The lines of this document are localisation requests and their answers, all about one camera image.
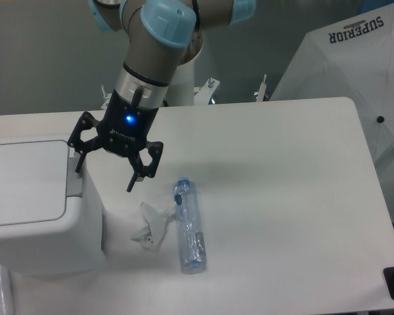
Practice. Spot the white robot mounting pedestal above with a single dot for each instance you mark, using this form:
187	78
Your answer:
181	89

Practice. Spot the crushed clear plastic bottle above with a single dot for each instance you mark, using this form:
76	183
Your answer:
191	242

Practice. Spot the white metal base frame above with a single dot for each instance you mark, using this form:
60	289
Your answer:
205	94

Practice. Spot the white umbrella with lettering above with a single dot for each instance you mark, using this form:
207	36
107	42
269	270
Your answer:
353	58

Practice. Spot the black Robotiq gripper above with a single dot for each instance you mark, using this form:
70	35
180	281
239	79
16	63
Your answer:
126	128

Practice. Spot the white push-lid trash can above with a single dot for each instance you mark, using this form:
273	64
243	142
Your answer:
51	214

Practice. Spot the crumpled white tissue paper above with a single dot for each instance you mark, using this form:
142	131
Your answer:
152	234

